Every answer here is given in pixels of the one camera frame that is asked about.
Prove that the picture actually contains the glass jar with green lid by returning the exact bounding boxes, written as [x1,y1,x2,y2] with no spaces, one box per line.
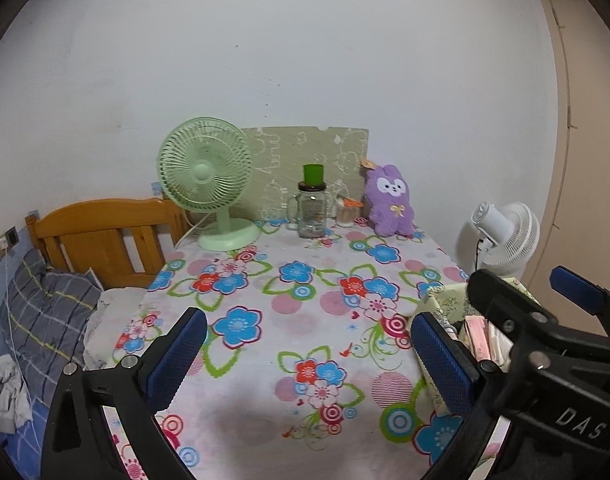
[284,163,333,239]

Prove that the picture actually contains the grey white crumpled cloth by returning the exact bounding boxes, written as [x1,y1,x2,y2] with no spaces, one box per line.
[0,354,33,433]

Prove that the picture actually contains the wooden bed headboard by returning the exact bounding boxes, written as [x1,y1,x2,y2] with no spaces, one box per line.
[25,197,188,291]

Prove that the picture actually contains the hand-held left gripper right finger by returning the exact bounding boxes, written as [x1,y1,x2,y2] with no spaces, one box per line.
[410,311,510,480]

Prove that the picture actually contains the yellow patterned fabric storage box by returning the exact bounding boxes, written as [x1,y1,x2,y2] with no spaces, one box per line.
[417,276,540,416]

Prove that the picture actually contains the pink cloth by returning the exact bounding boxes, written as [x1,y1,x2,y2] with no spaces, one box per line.
[462,316,493,361]

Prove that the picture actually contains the green patterned board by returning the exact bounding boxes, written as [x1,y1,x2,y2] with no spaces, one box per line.
[241,126,372,223]

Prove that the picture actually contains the grey plaid pillow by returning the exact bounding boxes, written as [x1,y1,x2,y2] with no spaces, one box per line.
[0,247,103,371]

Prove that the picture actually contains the beige door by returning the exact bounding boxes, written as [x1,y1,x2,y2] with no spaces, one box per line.
[522,0,610,301]

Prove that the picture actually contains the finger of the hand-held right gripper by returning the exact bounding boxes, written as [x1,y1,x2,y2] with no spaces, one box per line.
[551,266,610,341]
[467,269,560,413]

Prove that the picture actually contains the white standing fan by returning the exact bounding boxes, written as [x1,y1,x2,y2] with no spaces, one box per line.
[471,201,540,278]

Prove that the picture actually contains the floral tablecloth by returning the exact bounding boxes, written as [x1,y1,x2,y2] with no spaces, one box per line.
[82,217,510,480]

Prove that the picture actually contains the blue checked bed sheet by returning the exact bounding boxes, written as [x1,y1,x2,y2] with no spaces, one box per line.
[0,360,150,480]

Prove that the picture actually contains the green desk fan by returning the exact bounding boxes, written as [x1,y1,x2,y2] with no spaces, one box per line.
[158,116,260,252]

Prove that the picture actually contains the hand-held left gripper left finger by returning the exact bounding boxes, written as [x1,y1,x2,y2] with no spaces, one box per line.
[41,306,209,480]

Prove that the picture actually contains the toothpick holder with orange lid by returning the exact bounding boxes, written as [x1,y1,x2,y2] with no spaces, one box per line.
[335,195,363,228]

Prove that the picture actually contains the white crumpled bedding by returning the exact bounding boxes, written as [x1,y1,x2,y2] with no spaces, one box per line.
[82,287,148,368]

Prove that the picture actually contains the purple plush bunny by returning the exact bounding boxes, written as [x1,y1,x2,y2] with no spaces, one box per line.
[361,158,416,237]

